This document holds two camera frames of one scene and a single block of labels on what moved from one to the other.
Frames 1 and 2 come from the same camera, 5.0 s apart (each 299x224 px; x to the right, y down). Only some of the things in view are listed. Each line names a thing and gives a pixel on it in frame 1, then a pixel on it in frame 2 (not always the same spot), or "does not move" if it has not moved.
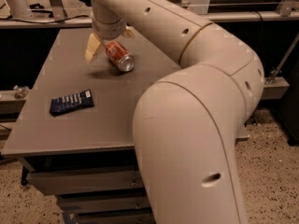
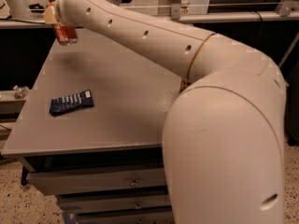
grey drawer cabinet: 77,133 does not move
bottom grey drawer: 140,218 does not move
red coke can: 120,56 → 66,35
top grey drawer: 51,183 does not move
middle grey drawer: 106,203 does not move
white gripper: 109,32 → 59,10
